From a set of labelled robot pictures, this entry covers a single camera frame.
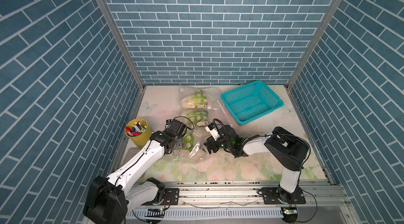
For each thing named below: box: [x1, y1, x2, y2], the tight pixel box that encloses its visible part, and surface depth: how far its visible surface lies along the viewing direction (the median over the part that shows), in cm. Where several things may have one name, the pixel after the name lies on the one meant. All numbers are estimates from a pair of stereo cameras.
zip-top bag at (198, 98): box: [178, 86, 222, 111], surface depth 106 cm
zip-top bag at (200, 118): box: [181, 108, 220, 130], surface depth 91 cm
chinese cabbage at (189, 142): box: [184, 133, 195, 152], surface depth 86 cm
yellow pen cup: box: [124, 118, 153, 147], surface depth 86 cm
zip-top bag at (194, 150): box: [172, 126, 215, 165], surface depth 84 cm
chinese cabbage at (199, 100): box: [180, 89, 209, 109], surface depth 104 cm
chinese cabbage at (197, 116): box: [186, 109, 209, 128], surface depth 93 cm
